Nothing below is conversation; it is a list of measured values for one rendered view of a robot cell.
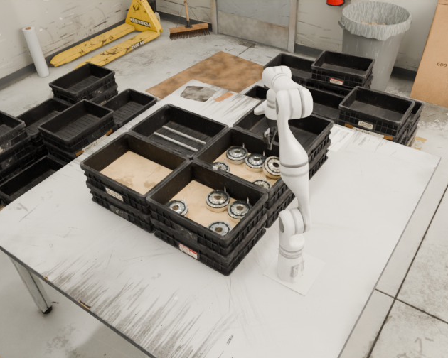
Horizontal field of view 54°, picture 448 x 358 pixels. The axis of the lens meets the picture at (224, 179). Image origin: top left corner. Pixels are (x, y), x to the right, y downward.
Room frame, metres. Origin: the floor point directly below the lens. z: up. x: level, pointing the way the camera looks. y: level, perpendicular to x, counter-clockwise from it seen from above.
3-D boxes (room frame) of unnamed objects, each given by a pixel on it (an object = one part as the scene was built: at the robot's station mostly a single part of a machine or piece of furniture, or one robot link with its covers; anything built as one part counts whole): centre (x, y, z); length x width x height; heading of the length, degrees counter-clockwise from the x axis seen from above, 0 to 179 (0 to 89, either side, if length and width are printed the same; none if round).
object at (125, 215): (1.51, 0.39, 0.76); 0.40 x 0.30 x 0.12; 52
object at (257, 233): (1.27, 0.07, 0.76); 0.40 x 0.30 x 0.12; 52
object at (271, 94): (1.48, -0.23, 1.28); 0.09 x 0.07 x 0.15; 93
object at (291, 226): (1.05, -0.23, 0.95); 0.09 x 0.09 x 0.17; 12
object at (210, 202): (1.32, 0.03, 0.86); 0.10 x 0.10 x 0.01
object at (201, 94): (2.47, 0.14, 0.71); 0.22 x 0.19 x 0.01; 53
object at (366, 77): (2.97, -0.92, 0.37); 0.42 x 0.34 x 0.46; 53
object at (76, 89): (2.98, 1.01, 0.37); 0.40 x 0.30 x 0.45; 143
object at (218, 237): (1.27, 0.07, 0.92); 0.40 x 0.30 x 0.02; 52
